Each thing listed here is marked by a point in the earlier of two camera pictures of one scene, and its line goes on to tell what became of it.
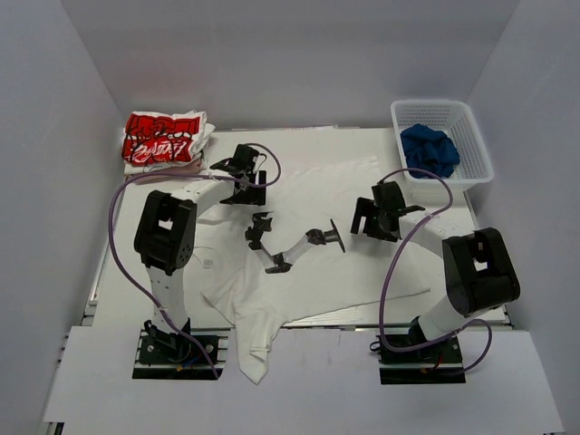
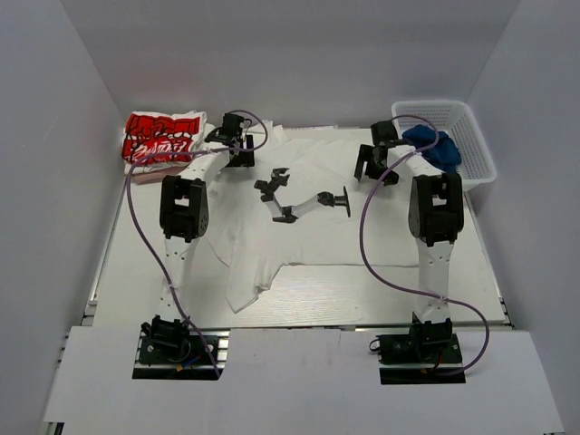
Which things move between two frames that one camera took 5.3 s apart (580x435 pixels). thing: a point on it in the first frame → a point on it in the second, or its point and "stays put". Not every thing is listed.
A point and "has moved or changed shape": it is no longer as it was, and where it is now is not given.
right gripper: (364, 208) → (365, 155)
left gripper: (256, 196) → (245, 158)
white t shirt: (285, 247) has moved or changed shape
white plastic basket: (454, 119) stays put
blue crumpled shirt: (429, 149) stays put
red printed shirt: (156, 140) stays put
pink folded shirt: (188, 168) stays put
